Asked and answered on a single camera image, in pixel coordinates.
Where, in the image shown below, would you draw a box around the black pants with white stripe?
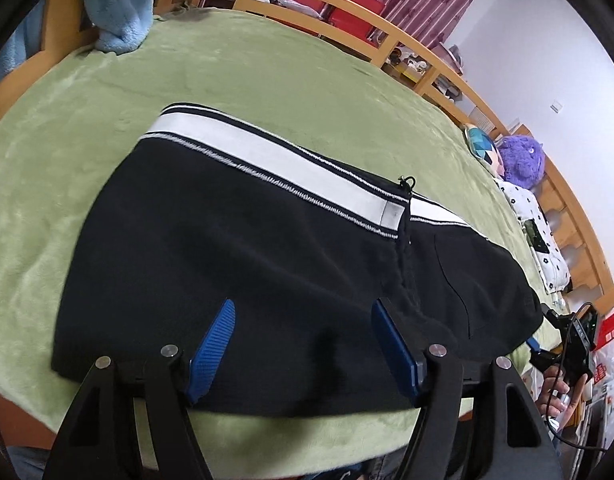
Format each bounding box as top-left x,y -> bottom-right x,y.
51,103 -> 542,417

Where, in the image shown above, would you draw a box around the person's right hand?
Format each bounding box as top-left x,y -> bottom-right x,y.
535,365 -> 589,425

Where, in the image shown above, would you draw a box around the white patterned pillow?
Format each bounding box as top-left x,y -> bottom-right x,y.
496,180 -> 572,292

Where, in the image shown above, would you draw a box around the black phone on pillow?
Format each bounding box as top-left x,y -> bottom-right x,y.
524,219 -> 550,254

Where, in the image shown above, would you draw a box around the purple plush toy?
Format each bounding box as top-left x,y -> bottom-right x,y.
497,134 -> 546,188

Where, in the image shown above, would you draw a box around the teal character plush cushion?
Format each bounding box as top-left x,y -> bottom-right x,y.
463,124 -> 504,180

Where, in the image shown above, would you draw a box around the green fleece bed blanket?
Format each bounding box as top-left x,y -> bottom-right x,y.
0,6 -> 563,480

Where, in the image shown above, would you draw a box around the red storage box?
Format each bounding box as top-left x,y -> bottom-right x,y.
327,0 -> 387,42

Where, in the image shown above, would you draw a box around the light blue towel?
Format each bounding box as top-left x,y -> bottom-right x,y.
0,0 -> 153,82

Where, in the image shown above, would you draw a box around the black cable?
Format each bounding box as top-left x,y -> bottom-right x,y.
541,301 -> 608,453

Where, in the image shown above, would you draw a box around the wooden bed frame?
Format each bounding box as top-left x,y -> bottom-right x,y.
0,0 -> 614,316

